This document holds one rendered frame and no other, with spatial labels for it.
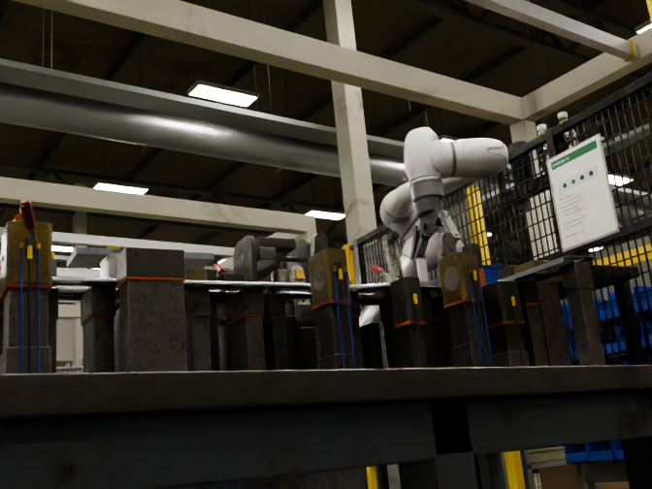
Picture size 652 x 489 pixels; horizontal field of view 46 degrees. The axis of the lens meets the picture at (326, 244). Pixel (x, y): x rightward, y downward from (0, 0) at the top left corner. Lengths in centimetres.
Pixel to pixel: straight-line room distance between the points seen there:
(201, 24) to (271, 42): 53
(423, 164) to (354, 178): 832
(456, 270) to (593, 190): 70
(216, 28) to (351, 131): 567
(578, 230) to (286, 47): 343
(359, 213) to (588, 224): 795
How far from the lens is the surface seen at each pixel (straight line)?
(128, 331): 152
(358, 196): 1034
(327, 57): 568
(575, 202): 248
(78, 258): 207
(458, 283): 187
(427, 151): 212
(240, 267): 210
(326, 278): 169
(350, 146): 1059
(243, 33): 535
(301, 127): 1106
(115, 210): 830
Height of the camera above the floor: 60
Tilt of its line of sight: 16 degrees up
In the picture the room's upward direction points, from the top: 5 degrees counter-clockwise
